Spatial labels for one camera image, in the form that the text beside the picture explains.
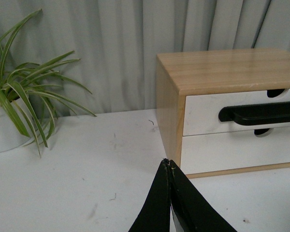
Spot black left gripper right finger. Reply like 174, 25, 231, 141
166, 159, 236, 232

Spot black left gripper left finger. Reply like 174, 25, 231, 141
129, 159, 171, 232

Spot white drawer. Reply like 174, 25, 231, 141
180, 127, 290, 174
183, 89, 290, 136

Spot light wooden drawer cabinet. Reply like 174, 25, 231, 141
156, 48, 290, 178

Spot green spider plant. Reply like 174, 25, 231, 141
0, 9, 94, 149

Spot white plant pot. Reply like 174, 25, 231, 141
0, 107, 30, 152

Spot grey curtain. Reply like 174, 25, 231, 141
0, 0, 290, 113

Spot black drawer handle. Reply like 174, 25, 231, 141
218, 101, 290, 126

